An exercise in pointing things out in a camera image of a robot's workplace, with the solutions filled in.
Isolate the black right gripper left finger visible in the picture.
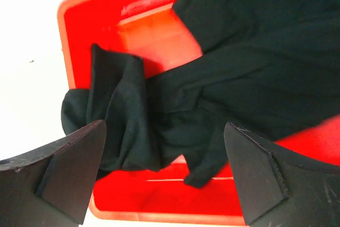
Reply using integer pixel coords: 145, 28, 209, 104
1, 120, 106, 226

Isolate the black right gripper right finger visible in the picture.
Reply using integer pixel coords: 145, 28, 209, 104
224, 122, 339, 226

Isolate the black t shirt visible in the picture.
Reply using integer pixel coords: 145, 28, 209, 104
61, 0, 339, 188

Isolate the red plastic bin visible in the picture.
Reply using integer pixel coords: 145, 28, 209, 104
58, 0, 339, 226

